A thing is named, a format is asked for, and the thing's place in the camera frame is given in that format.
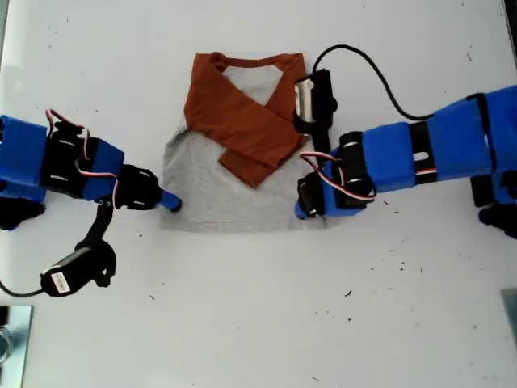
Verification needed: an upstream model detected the grey shirt with brown sleeves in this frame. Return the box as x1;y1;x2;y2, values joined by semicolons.
160;51;330;234

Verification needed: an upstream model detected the red white arm wire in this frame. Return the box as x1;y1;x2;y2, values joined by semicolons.
298;150;377;203
45;107;123;210

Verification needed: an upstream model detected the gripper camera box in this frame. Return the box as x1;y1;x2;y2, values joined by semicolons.
293;69;339;125
39;245;107;299

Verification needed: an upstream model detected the black camera cable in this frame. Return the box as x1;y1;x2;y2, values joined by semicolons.
312;44;436;121
0;278;46;299

